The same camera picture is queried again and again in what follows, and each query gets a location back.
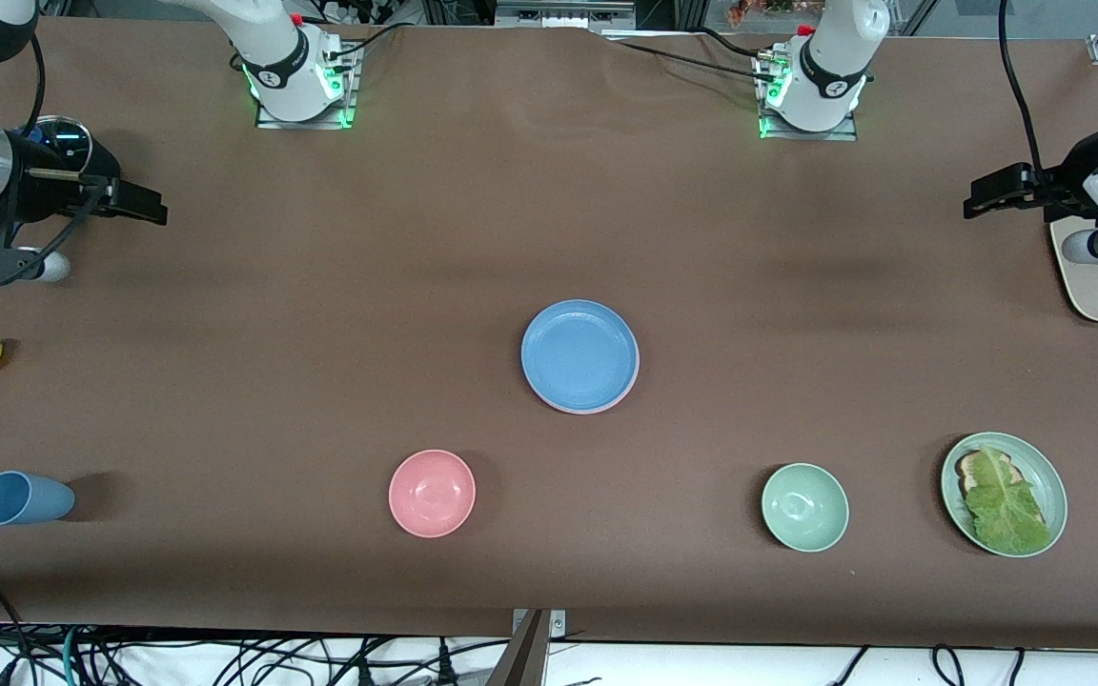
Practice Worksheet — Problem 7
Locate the pink plate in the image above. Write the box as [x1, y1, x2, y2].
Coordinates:
[549, 362, 641, 415]

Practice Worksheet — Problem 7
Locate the blue plate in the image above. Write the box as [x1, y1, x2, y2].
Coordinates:
[520, 299, 639, 412]

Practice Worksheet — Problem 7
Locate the glass lid with blue knob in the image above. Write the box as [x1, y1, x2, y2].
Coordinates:
[34, 116, 92, 172]

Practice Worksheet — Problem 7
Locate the toast slice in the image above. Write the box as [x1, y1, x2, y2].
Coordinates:
[955, 451, 1022, 496]

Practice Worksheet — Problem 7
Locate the green plate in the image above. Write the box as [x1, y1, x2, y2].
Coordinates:
[940, 432, 1068, 558]

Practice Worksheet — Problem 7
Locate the green lettuce leaf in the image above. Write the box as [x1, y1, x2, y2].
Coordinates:
[965, 444, 1053, 555]

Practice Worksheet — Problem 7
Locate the blue cup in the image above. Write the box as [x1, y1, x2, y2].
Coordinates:
[0, 471, 76, 527]

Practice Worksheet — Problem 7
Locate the green bowl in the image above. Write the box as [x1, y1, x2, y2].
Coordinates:
[762, 462, 850, 554]

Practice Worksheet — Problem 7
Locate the table cover cloth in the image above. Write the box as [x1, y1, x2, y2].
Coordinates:
[0, 16, 1098, 651]

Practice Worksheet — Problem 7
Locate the pink bowl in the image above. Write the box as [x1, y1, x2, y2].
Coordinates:
[388, 449, 477, 539]

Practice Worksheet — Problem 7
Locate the grey equipment box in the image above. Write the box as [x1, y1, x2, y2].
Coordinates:
[495, 0, 636, 30]

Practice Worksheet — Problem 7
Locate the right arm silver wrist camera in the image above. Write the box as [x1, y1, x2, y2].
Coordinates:
[0, 250, 71, 285]

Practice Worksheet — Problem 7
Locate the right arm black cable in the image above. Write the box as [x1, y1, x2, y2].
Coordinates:
[0, 29, 107, 289]

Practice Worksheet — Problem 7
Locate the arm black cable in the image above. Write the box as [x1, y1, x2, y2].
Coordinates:
[0, 29, 107, 289]
[997, 0, 1047, 177]

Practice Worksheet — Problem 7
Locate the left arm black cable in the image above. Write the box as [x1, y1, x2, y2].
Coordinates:
[997, 0, 1047, 177]

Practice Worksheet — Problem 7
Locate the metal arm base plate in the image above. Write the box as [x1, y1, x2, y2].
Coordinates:
[757, 52, 860, 142]
[254, 43, 359, 131]

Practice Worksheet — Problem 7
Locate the black base cable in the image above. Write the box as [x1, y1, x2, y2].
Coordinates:
[325, 21, 412, 72]
[692, 27, 764, 60]
[606, 36, 771, 85]

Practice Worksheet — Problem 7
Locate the small metal bracket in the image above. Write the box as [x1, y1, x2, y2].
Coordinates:
[511, 610, 567, 639]

